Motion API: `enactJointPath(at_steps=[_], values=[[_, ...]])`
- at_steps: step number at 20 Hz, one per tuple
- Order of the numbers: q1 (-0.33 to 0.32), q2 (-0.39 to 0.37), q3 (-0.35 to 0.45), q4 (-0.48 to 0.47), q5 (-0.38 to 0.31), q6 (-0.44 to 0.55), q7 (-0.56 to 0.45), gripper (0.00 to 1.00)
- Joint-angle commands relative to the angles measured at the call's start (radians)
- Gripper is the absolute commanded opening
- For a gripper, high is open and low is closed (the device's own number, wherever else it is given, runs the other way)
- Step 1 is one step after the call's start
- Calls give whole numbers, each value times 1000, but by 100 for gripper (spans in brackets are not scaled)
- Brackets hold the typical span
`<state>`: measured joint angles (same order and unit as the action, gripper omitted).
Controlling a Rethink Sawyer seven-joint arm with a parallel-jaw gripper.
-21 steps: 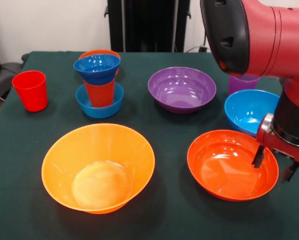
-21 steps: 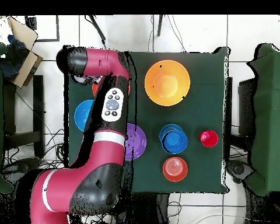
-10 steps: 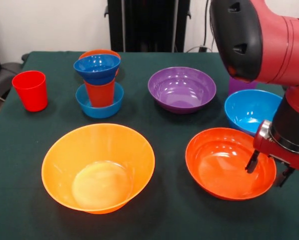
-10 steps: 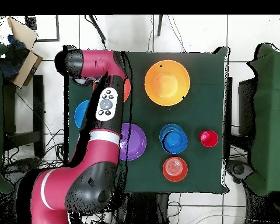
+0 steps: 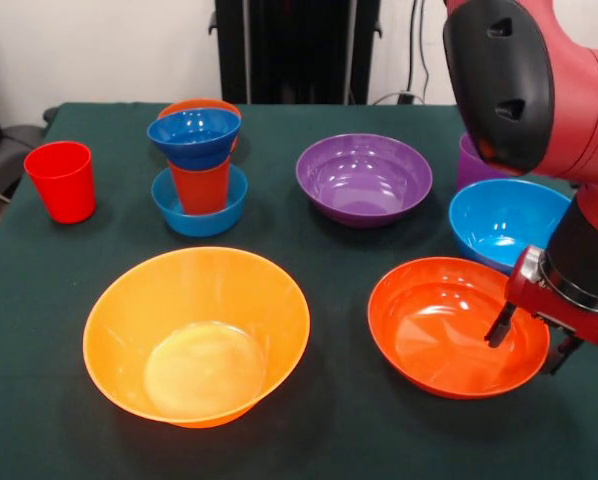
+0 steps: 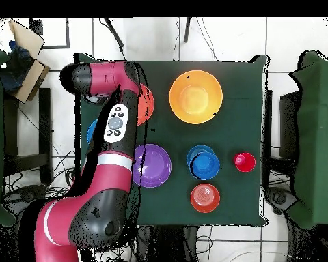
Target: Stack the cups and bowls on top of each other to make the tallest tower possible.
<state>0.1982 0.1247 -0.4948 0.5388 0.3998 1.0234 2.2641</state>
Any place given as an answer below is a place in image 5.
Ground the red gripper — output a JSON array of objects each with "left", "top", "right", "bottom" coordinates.
[{"left": 484, "top": 244, "right": 598, "bottom": 376}]

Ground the wide orange bowl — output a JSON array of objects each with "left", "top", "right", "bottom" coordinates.
[{"left": 367, "top": 256, "right": 551, "bottom": 400}]

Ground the purple bowl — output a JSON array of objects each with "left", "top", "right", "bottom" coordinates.
[{"left": 295, "top": 133, "right": 434, "bottom": 230}]

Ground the small light blue bowl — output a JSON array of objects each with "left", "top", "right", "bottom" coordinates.
[{"left": 151, "top": 163, "right": 249, "bottom": 238}]

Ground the orange cup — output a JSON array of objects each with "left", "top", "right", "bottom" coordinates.
[{"left": 167, "top": 154, "right": 232, "bottom": 216}]

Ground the small dark blue bowl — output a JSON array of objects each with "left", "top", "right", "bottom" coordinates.
[{"left": 146, "top": 108, "right": 243, "bottom": 171}]

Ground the large light blue bowl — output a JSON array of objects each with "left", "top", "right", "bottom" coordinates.
[{"left": 447, "top": 178, "right": 573, "bottom": 276}]

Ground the purple cup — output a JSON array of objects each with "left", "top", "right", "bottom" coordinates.
[{"left": 456, "top": 132, "right": 520, "bottom": 192}]

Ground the dark green table cloth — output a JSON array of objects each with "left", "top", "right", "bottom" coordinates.
[{"left": 0, "top": 102, "right": 598, "bottom": 480}]

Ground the large yellow bowl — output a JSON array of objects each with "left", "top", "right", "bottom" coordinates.
[{"left": 82, "top": 246, "right": 311, "bottom": 430}]

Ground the small orange bowl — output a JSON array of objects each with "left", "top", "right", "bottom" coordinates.
[{"left": 157, "top": 98, "right": 243, "bottom": 154}]

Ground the red cup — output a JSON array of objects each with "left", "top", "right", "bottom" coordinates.
[{"left": 23, "top": 140, "right": 98, "bottom": 225}]

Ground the black office chair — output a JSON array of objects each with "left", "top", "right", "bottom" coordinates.
[{"left": 0, "top": 62, "right": 48, "bottom": 201}]

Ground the black wall cable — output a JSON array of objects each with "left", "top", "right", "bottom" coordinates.
[
  {"left": 406, "top": 0, "right": 418, "bottom": 96},
  {"left": 417, "top": 0, "right": 431, "bottom": 105}
]

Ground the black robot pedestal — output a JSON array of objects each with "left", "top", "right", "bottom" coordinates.
[{"left": 208, "top": 0, "right": 380, "bottom": 106}]

